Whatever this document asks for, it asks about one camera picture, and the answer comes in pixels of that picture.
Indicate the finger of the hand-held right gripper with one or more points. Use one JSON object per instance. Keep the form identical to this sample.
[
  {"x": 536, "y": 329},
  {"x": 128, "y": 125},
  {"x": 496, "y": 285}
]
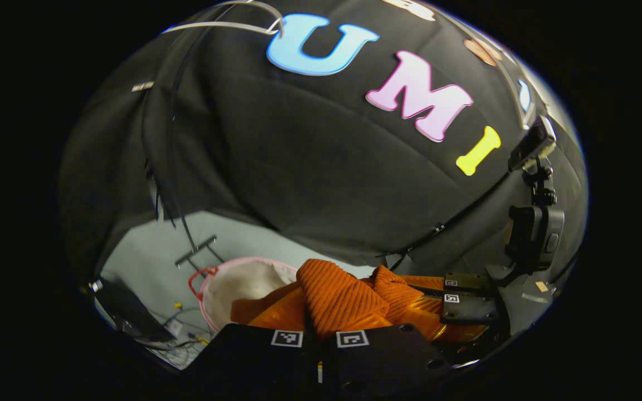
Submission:
[
  {"x": 468, "y": 283},
  {"x": 468, "y": 309}
]

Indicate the black clothes rail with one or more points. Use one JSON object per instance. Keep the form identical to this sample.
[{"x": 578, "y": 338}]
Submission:
[{"x": 196, "y": 250}]

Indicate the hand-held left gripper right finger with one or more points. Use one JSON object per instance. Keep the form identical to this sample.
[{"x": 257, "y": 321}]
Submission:
[{"x": 377, "y": 356}]

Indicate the empty white hanger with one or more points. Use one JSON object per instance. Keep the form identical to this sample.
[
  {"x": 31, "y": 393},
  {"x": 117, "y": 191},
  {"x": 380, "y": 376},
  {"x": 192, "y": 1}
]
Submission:
[{"x": 220, "y": 24}]

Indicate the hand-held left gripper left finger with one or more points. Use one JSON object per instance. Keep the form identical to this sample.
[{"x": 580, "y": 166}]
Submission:
[{"x": 254, "y": 356}]

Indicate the white pink-rimmed laundry hamper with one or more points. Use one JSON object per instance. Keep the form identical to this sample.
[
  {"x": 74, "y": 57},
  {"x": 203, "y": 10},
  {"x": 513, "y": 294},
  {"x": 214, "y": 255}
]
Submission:
[{"x": 243, "y": 284}]

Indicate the black flat case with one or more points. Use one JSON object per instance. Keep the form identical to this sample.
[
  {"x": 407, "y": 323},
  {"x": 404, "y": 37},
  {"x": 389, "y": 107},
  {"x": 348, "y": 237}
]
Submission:
[{"x": 131, "y": 314}]

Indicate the white clip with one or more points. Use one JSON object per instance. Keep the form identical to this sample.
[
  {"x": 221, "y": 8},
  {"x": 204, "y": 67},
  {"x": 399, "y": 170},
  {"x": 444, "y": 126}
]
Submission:
[{"x": 142, "y": 86}]

